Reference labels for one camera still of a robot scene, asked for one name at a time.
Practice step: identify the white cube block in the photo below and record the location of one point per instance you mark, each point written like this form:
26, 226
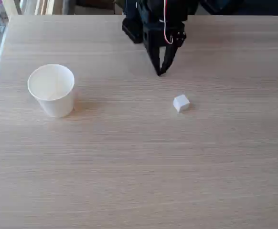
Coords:
181, 103

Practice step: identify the dark blue bag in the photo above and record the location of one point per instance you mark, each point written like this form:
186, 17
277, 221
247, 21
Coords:
249, 7

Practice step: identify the white paper cup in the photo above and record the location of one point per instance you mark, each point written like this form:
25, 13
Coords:
53, 95

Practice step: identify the light wooden frame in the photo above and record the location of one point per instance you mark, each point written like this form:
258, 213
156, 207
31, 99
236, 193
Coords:
45, 7

